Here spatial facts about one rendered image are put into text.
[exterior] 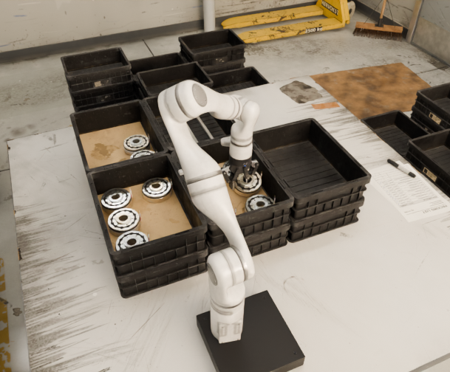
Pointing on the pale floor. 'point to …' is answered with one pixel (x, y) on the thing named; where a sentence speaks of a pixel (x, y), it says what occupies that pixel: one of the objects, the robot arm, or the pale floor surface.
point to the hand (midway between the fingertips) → (239, 183)
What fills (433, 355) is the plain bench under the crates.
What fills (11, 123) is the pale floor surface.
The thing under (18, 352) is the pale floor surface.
